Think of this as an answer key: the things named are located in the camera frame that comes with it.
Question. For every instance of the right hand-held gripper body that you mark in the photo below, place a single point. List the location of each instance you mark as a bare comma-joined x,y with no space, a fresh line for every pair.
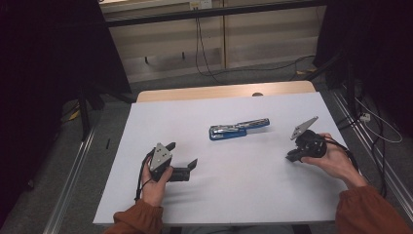
311,144

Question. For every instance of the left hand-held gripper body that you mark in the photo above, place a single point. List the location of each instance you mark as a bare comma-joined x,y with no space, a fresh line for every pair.
160,157

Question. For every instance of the blue stapler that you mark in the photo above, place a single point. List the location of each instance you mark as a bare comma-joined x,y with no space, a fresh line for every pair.
227,133

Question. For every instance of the person's right hand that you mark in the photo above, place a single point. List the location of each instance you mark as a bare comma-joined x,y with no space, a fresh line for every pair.
337,164

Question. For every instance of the person's left hand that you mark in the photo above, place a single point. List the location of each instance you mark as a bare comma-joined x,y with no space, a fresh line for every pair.
154,193

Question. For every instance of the white table sheet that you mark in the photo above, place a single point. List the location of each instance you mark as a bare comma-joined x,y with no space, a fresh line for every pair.
227,182

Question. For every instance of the small black floor piece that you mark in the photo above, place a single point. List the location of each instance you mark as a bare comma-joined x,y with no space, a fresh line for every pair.
107,144

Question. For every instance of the white plug adapter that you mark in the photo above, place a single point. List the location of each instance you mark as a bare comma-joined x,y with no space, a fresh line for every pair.
365,117

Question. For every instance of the black metal stand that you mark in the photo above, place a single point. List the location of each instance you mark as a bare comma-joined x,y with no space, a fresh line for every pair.
85,120
350,94

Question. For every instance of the dark round table grommet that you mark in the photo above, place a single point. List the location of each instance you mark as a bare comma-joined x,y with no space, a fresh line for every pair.
257,94

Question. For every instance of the yellow floor tape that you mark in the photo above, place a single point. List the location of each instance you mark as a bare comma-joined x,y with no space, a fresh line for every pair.
308,70
74,114

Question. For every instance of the black curtain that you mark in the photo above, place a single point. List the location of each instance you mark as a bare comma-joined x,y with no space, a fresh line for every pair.
39,65
383,48

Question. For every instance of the black metal crossbar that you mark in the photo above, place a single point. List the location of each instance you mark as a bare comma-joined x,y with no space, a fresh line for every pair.
162,18

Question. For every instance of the aluminium floor rail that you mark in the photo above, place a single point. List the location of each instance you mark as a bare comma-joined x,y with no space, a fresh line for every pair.
399,193
69,185

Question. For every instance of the white wall socket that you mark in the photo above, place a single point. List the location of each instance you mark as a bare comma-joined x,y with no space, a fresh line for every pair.
201,4

